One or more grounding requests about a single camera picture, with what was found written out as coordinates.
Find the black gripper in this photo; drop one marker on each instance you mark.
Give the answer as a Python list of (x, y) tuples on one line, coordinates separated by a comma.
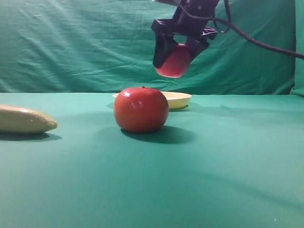
[(189, 20)]

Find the red apple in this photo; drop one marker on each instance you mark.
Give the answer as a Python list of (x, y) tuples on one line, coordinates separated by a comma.
[(177, 63)]

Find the yellow plate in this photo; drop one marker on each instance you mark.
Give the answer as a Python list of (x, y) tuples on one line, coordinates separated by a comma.
[(178, 98)]

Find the green tablecloth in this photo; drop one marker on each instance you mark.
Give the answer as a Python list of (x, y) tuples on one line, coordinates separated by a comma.
[(227, 161)]

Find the green backdrop cloth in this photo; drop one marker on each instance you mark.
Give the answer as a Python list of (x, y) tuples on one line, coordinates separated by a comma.
[(49, 46)]

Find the yellow banana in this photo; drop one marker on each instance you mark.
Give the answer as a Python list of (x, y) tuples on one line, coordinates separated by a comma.
[(25, 121)]

